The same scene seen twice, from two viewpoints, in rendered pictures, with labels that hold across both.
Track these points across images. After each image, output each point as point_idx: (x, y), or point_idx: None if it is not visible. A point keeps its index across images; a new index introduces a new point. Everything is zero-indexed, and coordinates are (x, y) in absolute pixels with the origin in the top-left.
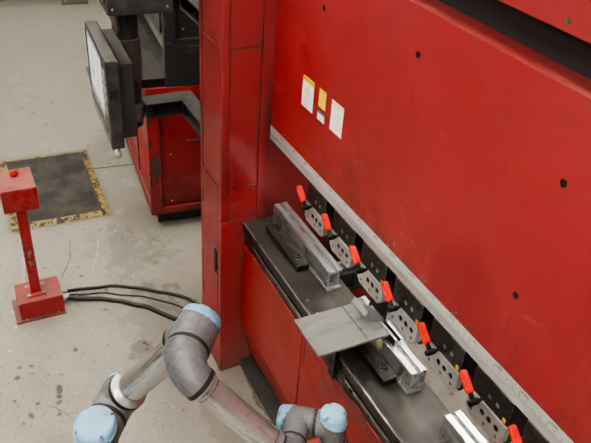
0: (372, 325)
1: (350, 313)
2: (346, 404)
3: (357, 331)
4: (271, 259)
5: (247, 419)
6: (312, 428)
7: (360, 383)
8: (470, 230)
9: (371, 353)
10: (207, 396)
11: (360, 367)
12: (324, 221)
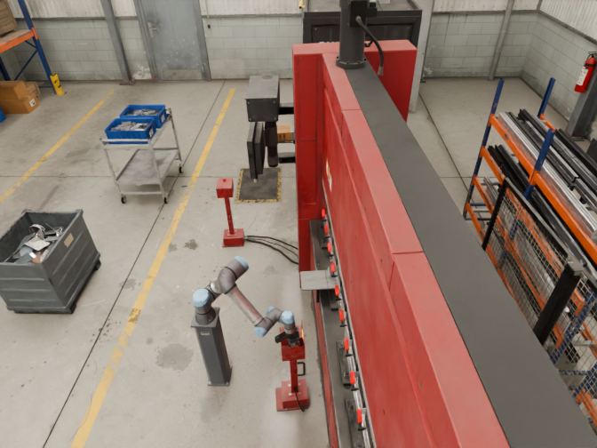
0: (333, 282)
1: (327, 274)
2: (320, 316)
3: (325, 283)
4: (313, 241)
5: (245, 308)
6: (278, 319)
7: (322, 307)
8: (346, 248)
9: (332, 294)
10: (230, 294)
11: (325, 300)
12: (325, 228)
